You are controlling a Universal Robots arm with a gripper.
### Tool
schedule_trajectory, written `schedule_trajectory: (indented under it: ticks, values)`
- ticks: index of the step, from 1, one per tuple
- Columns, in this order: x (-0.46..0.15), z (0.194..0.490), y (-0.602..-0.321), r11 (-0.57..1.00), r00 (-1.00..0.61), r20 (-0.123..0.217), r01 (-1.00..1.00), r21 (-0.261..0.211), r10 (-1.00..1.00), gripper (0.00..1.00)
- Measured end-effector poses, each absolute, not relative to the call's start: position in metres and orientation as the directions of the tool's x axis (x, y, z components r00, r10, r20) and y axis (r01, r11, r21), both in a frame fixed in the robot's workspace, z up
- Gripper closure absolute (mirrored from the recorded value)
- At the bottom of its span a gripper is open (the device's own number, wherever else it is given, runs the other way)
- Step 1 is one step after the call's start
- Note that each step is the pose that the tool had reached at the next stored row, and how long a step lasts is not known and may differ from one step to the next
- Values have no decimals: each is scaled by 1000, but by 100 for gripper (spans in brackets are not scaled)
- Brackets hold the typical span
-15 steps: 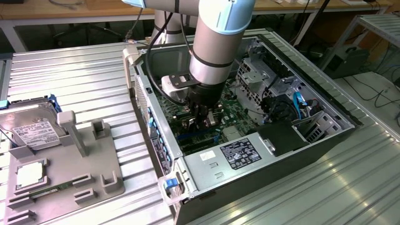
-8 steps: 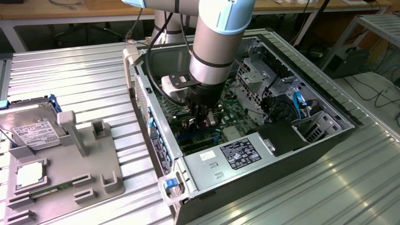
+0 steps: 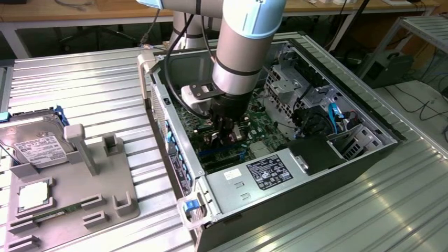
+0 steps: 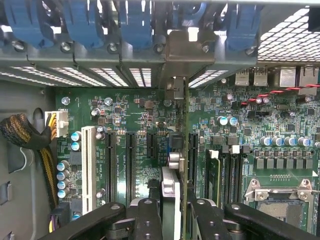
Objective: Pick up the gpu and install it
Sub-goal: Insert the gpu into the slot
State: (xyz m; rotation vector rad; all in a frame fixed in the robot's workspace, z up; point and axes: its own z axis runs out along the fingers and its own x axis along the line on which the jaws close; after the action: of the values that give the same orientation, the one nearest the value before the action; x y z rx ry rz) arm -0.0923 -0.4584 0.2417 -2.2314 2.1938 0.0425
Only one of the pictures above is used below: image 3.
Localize silver hard disk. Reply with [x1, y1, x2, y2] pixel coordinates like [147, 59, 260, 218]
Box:
[0, 117, 69, 169]

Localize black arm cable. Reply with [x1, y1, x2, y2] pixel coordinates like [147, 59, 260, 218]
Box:
[163, 12, 220, 120]

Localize red and black wires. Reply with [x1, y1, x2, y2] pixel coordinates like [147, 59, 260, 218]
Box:
[344, 111, 361, 125]

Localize black wire bundle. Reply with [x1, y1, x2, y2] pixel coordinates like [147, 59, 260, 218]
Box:
[292, 109, 333, 137]

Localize black plastic shroud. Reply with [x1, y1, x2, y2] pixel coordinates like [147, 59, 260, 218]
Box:
[276, 135, 345, 176]

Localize short black expansion slot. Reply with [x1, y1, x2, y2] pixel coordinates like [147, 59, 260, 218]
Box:
[204, 159, 231, 171]
[201, 153, 227, 164]

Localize wooden desk white frame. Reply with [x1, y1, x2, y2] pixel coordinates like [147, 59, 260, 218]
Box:
[0, 0, 440, 60]

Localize long blue expansion slot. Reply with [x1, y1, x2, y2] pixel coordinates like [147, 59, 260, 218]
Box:
[199, 145, 228, 157]

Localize silver chipset heatsink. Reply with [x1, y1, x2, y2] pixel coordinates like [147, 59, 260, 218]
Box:
[249, 141, 272, 155]

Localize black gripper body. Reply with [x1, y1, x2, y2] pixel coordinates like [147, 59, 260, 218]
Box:
[208, 90, 253, 121]

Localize silver CPU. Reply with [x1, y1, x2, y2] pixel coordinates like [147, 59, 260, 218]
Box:
[17, 182, 49, 211]

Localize green graphics card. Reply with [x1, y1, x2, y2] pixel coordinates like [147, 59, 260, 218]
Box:
[188, 123, 251, 148]

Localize black box with handle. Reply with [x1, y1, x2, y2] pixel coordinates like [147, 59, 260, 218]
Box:
[363, 51, 416, 89]

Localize grey parts rack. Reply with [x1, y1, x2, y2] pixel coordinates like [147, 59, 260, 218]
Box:
[5, 124, 141, 251]

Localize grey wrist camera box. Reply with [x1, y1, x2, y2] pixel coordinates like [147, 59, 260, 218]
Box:
[180, 83, 216, 116]

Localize black chair base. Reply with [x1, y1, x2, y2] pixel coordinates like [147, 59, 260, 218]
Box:
[57, 25, 137, 52]

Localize blue disk wire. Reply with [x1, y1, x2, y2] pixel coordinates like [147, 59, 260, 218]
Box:
[327, 102, 345, 136]

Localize dangling cable with connector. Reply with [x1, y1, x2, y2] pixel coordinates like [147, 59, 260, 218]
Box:
[139, 7, 163, 49]

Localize grey power supply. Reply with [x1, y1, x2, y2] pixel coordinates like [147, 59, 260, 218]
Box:
[205, 148, 312, 215]

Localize metal disk bay cage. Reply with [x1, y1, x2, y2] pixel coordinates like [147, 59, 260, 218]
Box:
[260, 64, 337, 132]

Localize green motherboard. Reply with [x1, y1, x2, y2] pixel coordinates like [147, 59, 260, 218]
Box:
[173, 90, 291, 175]

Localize perforated metal disk bay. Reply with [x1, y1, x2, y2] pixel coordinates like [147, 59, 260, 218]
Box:
[327, 124, 400, 161]

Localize green RAM stick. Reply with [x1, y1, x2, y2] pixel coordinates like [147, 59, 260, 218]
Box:
[33, 203, 85, 223]

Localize metal slat side table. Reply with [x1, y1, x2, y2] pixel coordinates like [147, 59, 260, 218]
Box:
[356, 15, 448, 79]

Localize dark metal side frame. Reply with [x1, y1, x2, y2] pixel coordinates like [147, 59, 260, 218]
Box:
[0, 59, 16, 113]

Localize black open PC case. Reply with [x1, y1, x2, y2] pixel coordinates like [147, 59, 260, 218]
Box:
[137, 38, 409, 252]

